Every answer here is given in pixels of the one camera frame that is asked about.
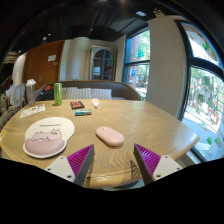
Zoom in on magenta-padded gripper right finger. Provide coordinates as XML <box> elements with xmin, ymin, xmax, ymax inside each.
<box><xmin>133</xmin><ymin>143</ymin><xmax>184</xmax><ymax>185</ymax></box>

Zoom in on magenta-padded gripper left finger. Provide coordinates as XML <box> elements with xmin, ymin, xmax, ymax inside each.
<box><xmin>44</xmin><ymin>143</ymin><xmax>96</xmax><ymax>187</ymax></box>

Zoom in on pink computer mouse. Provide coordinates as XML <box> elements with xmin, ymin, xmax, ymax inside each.
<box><xmin>95</xmin><ymin>126</ymin><xmax>126</xmax><ymax>148</ymax></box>

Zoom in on white cartoon mouse pad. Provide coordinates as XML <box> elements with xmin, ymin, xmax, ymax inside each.
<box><xmin>22</xmin><ymin>116</ymin><xmax>76</xmax><ymax>159</ymax></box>

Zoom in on small teal packet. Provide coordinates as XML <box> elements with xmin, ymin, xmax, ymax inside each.
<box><xmin>74</xmin><ymin>109</ymin><xmax>93</xmax><ymax>117</ymax></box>

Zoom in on white printed menu sheet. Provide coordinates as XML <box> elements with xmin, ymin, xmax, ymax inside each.
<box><xmin>19</xmin><ymin>103</ymin><xmax>46</xmax><ymax>119</ymax></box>

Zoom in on small black box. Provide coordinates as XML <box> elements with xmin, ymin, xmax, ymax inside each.
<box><xmin>69</xmin><ymin>100</ymin><xmax>85</xmax><ymax>110</ymax></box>

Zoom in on small white pink object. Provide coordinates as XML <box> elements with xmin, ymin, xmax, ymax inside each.
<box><xmin>91</xmin><ymin>97</ymin><xmax>101</xmax><ymax>109</ymax></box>

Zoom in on green drink can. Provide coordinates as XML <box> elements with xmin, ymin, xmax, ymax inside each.
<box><xmin>53</xmin><ymin>82</ymin><xmax>63</xmax><ymax>107</ymax></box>

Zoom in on black bag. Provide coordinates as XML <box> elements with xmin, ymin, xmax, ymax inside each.
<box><xmin>36</xmin><ymin>84</ymin><xmax>55</xmax><ymax>102</ymax></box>

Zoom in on striped cushion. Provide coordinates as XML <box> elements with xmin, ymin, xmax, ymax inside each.
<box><xmin>62</xmin><ymin>87</ymin><xmax>93</xmax><ymax>100</ymax></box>
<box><xmin>90</xmin><ymin>88</ymin><xmax>113</xmax><ymax>100</ymax></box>

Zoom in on large arched black-framed window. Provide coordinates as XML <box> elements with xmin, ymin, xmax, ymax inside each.
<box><xmin>175</xmin><ymin>19</ymin><xmax>224</xmax><ymax>163</ymax></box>

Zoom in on clear bottle with white lid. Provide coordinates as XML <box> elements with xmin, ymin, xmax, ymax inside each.
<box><xmin>25</xmin><ymin>78</ymin><xmax>37</xmax><ymax>108</ymax></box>

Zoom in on brown curved sofa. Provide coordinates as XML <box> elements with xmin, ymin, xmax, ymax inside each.
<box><xmin>34</xmin><ymin>80</ymin><xmax>142</xmax><ymax>102</ymax></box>

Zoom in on brown wooden door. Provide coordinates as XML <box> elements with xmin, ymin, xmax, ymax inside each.
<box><xmin>23</xmin><ymin>39</ymin><xmax>65</xmax><ymax>104</ymax></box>

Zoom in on tall black-framed window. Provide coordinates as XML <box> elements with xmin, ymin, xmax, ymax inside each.
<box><xmin>122</xmin><ymin>29</ymin><xmax>151</xmax><ymax>101</ymax></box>

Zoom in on arched glass-door cabinet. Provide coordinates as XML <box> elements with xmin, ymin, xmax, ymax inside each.
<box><xmin>88</xmin><ymin>45</ymin><xmax>118</xmax><ymax>82</ymax></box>

